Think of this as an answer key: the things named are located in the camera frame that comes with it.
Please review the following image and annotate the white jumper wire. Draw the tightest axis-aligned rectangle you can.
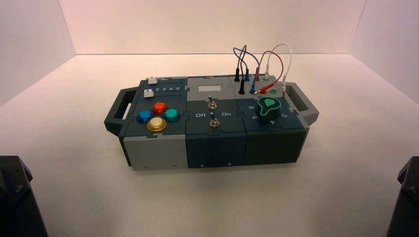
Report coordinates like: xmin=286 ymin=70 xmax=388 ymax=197
xmin=264 ymin=43 xmax=293 ymax=98

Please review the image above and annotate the green push button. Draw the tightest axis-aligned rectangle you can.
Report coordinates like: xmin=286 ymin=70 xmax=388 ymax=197
xmin=163 ymin=108 xmax=181 ymax=123

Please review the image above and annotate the red push button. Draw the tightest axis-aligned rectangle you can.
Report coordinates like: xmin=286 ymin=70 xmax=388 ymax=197
xmin=152 ymin=101 xmax=168 ymax=116

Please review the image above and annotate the yellow push button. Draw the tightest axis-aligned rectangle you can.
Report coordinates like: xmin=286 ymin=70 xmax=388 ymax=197
xmin=146 ymin=117 xmax=167 ymax=132

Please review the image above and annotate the black green rotary knob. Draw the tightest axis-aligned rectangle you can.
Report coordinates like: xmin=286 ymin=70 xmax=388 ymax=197
xmin=257 ymin=96 xmax=282 ymax=124

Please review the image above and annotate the grey and teal task box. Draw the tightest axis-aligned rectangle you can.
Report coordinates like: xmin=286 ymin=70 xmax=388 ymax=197
xmin=104 ymin=76 xmax=320 ymax=171

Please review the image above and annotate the blue push button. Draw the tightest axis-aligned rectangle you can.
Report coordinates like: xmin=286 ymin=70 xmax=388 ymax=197
xmin=135 ymin=109 xmax=153 ymax=124

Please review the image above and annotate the black jumper wire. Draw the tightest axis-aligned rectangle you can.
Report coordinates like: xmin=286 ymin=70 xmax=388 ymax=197
xmin=233 ymin=44 xmax=249 ymax=95

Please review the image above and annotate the blue jumper wire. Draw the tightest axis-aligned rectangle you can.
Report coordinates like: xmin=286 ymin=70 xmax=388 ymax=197
xmin=232 ymin=46 xmax=262 ymax=95

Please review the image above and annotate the red jumper wire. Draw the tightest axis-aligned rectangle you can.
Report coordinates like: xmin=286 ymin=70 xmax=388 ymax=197
xmin=254 ymin=50 xmax=285 ymax=95

